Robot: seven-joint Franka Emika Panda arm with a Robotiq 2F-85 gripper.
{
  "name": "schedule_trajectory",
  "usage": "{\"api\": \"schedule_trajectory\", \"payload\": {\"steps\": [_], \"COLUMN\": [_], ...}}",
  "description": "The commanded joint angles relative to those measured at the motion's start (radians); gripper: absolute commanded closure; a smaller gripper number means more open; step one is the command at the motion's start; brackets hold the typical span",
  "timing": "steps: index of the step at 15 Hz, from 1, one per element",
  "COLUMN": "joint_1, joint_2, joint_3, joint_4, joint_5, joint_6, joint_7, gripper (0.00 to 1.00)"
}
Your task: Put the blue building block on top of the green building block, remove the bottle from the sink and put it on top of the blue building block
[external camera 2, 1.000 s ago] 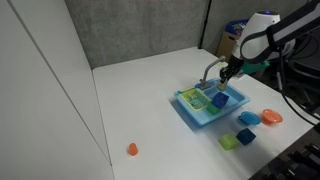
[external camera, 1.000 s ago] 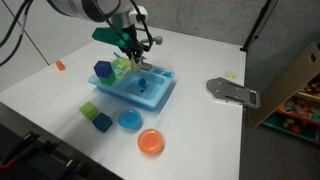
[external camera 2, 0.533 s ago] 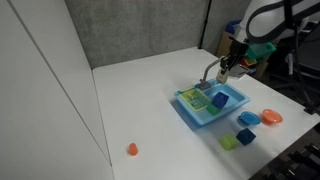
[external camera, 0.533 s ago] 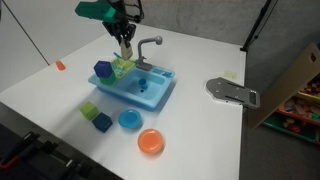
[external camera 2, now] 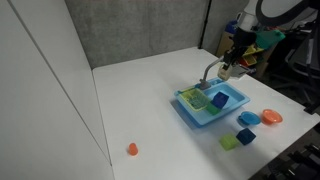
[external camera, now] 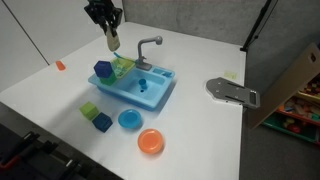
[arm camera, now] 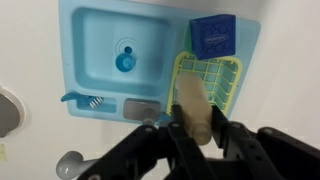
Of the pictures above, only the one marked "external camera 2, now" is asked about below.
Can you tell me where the small orange toy cup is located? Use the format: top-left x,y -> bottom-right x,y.
128,142 -> 139,157

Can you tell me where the blue toy plate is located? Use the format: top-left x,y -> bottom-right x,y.
238,110 -> 262,127

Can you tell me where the yellow toy dish rack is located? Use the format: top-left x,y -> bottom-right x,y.
178,87 -> 212,112

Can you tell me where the dark blue building block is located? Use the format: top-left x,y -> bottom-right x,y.
235,127 -> 257,146

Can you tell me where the grey toy faucet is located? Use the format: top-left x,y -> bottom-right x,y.
198,55 -> 225,90

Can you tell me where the lime green building block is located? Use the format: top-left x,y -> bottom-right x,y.
218,133 -> 240,151

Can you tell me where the orange toy plate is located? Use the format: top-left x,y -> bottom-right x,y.
261,108 -> 284,126

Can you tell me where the black tripod stand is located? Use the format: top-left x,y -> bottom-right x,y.
198,0 -> 213,50

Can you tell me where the blue printed building block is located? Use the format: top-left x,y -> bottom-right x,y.
211,91 -> 230,110

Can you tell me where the light blue toy sink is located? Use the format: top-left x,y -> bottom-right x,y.
173,77 -> 251,129

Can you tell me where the brown cardboard box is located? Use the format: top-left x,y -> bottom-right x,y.
215,30 -> 278,78

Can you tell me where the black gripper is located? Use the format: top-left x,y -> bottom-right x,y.
223,29 -> 258,69

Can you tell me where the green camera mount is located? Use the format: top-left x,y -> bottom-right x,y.
254,29 -> 287,50

